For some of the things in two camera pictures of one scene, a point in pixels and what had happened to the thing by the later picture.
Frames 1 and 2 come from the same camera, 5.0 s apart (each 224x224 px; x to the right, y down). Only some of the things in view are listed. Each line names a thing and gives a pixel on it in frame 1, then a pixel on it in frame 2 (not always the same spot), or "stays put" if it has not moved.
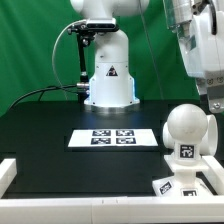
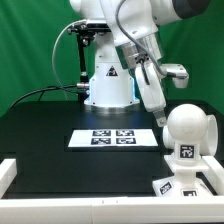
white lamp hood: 208,145 stays put
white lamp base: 184,182 stays put
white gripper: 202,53 → 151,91
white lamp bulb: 187,124 stays put
